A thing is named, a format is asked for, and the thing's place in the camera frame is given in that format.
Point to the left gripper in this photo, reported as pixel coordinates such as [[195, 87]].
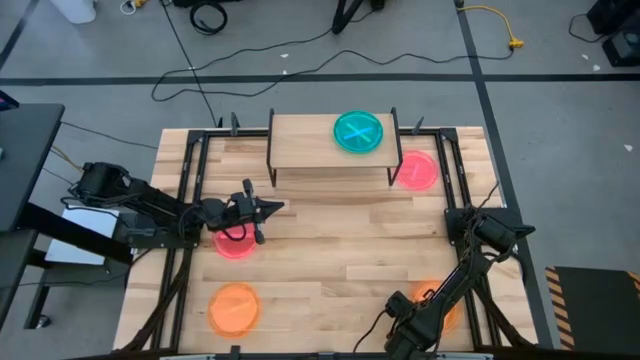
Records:
[[242, 212]]

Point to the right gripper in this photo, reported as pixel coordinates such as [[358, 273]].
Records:
[[407, 339]]

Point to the orange translucent plate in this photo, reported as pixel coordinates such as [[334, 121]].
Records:
[[234, 310], [424, 290]]

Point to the pink translucent plate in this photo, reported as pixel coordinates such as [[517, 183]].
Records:
[[419, 170], [235, 251]]

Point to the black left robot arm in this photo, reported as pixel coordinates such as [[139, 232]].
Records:
[[155, 202]]

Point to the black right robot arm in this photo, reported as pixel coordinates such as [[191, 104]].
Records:
[[465, 272]]

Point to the wooden shelf with black legs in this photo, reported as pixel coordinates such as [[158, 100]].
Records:
[[300, 142]]

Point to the white flat box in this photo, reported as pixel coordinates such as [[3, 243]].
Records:
[[85, 240]]

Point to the black mat with yellow stripes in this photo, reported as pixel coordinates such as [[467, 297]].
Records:
[[595, 305]]

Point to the black tripod stand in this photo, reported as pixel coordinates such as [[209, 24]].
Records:
[[345, 15]]

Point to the black flat case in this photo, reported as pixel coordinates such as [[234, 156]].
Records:
[[182, 2]]

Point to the yellow plug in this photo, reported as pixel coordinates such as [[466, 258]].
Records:
[[140, 3]]

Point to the black desk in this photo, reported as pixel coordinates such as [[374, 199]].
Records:
[[25, 150]]

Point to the white bin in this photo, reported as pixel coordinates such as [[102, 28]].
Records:
[[75, 10]]

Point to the dark screen device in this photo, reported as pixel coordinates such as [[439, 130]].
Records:
[[6, 100]]

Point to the black equipment box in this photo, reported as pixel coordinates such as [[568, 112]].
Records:
[[625, 47], [615, 15]]

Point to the black aluminium table frame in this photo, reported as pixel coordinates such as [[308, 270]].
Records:
[[250, 133]]

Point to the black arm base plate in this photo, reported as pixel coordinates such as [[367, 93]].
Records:
[[510, 240], [165, 242]]

